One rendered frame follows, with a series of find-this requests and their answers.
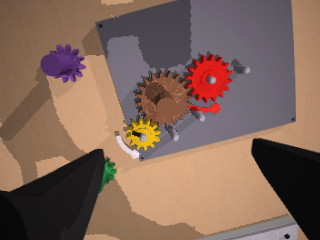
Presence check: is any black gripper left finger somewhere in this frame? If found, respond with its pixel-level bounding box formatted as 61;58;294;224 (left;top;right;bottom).
0;149;106;240

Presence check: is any white curved arrow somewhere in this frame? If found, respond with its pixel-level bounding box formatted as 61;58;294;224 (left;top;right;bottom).
116;135;140;159

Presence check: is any green gear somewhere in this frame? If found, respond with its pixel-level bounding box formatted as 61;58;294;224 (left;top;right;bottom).
99;158;117;194

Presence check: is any red gear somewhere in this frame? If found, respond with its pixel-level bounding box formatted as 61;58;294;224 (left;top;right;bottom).
185;54;233;103

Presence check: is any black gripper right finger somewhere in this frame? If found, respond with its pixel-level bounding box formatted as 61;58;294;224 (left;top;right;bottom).
251;138;320;240

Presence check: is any yellow gear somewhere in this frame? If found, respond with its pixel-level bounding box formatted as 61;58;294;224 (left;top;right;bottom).
126;117;161;151

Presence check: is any purple gear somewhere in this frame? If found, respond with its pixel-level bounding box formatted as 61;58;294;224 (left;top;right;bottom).
41;44;86;83

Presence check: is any brown toothed gear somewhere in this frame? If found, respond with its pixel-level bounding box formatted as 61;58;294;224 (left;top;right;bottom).
135;70;193;127

